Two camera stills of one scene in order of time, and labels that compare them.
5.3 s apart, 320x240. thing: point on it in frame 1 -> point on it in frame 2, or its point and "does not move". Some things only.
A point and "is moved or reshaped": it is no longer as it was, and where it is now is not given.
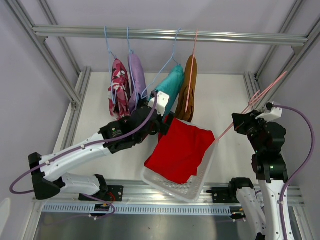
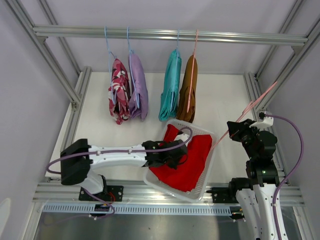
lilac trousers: (138, 80) does not move
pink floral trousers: (119, 90) does not move
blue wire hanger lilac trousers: (130, 51) does not move
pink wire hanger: (256, 96) is moved or reshaped
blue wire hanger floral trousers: (110, 56) does not move
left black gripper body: (160, 127) -> (172, 163)
